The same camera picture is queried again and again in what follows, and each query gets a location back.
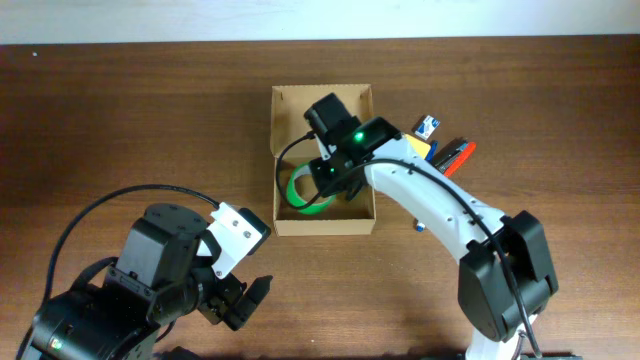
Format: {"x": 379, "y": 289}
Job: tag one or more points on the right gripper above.
{"x": 329, "y": 181}

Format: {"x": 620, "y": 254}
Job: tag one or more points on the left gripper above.
{"x": 223, "y": 304}

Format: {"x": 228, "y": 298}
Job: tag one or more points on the brown cardboard box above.
{"x": 341, "y": 217}

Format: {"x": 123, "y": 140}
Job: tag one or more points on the green tape roll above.
{"x": 294, "y": 197}

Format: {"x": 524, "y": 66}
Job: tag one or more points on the yellow spiral notepad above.
{"x": 422, "y": 148}

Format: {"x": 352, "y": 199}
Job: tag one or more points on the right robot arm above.
{"x": 506, "y": 274}

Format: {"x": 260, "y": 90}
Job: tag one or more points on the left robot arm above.
{"x": 173, "y": 263}

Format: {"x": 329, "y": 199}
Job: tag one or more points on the blue white staples box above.
{"x": 426, "y": 126}

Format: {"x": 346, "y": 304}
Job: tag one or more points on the blue ballpoint pen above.
{"x": 432, "y": 151}

